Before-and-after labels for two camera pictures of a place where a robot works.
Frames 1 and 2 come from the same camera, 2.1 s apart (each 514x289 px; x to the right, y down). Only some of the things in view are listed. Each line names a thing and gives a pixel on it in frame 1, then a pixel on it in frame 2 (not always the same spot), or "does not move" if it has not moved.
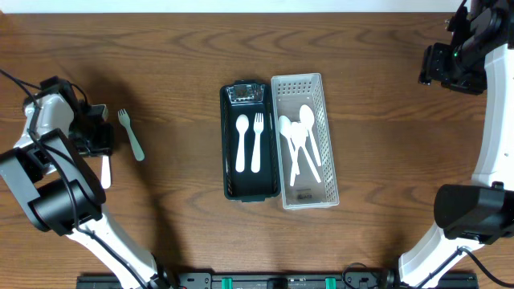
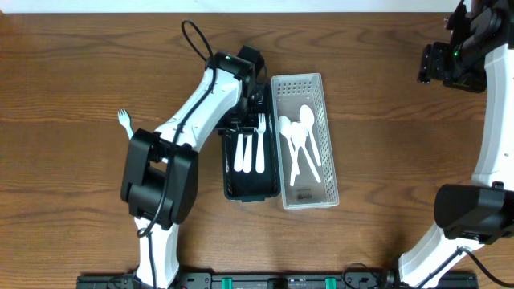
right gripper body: [463, 71] does not move
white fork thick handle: [124, 120] does not move
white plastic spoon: [299, 135] does not move
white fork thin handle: [106, 181] → [247, 161]
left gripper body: [96, 139] → [239, 129]
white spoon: [242, 124] does not move
